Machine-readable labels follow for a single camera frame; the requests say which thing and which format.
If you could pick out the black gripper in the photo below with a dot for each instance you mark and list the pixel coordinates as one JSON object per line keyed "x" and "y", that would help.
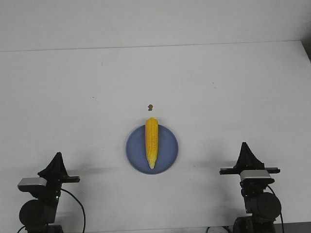
{"x": 251, "y": 161}
{"x": 54, "y": 168}

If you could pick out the blue round plate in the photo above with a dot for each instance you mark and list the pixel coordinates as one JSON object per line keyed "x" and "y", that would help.
{"x": 167, "y": 150}

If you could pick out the yellow corn cob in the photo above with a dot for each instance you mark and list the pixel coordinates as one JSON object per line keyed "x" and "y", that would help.
{"x": 151, "y": 141}

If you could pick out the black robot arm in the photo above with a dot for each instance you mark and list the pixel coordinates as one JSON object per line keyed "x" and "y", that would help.
{"x": 38, "y": 215}
{"x": 263, "y": 207}

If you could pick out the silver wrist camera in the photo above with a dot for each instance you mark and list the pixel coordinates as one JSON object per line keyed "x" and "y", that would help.
{"x": 32, "y": 184}
{"x": 258, "y": 176}

